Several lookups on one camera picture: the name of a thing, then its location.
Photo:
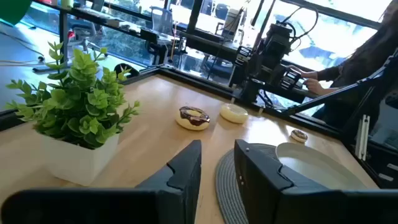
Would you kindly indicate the black round object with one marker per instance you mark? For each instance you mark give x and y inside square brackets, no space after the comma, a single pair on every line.
[124,70]

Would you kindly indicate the black diagonal frame strut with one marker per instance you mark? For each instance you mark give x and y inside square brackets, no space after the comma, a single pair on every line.
[342,90]

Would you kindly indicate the green artificial plant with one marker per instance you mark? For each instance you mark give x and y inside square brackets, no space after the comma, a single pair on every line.
[81,102]

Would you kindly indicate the person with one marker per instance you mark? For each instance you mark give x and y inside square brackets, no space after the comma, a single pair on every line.
[367,59]

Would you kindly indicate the green round object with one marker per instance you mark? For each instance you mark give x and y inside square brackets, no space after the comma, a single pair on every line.
[12,9]

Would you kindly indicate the white square plant pot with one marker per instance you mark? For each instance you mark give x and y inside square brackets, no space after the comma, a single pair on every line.
[74,161]

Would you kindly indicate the white metal bracket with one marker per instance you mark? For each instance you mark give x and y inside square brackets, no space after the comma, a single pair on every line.
[362,137]

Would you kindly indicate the cream round plate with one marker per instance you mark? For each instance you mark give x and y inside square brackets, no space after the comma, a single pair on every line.
[311,168]

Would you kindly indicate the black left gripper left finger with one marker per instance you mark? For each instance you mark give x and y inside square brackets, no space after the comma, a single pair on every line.
[174,193]

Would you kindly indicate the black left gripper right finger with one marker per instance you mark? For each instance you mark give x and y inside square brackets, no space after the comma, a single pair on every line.
[264,193]

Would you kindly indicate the grey woven round placemat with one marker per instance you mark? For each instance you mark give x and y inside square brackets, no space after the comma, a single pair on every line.
[227,186]

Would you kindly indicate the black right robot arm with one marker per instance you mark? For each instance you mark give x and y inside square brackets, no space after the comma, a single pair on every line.
[273,46]

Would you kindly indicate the chocolate frosted donut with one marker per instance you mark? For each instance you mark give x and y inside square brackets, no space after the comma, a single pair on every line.
[192,119]

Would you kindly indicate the person's hand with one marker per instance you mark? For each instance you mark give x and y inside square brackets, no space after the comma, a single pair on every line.
[314,86]
[306,74]

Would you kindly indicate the grey office chair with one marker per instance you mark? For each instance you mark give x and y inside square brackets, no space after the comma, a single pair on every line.
[161,20]

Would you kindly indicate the small sprinkled donut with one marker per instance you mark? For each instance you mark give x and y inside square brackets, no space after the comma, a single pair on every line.
[299,136]

